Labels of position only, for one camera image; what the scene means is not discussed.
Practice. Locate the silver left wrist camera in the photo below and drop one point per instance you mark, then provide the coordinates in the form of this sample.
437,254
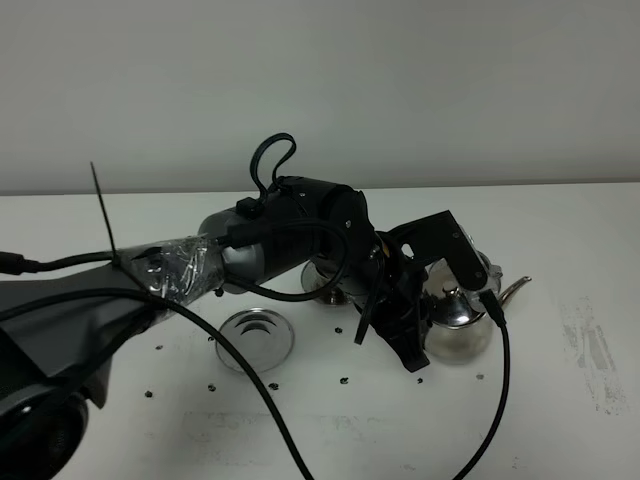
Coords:
475,251

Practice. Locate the stainless steel teapot saucer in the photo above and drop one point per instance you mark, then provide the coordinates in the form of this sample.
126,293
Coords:
263,337

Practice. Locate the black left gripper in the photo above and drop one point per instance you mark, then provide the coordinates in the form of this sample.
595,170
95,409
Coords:
403,318

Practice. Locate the right stainless steel teacup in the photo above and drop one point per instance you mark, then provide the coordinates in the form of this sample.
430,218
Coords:
494,274

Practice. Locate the stainless steel teacup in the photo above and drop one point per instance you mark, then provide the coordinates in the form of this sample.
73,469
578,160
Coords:
335,297
494,274

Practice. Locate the left stainless steel teacup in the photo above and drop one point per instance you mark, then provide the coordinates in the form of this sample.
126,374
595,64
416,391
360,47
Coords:
335,297

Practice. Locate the left stainless steel saucer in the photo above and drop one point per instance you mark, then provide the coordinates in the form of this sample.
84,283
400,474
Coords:
312,282

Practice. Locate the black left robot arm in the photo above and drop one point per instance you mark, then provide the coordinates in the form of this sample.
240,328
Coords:
63,320

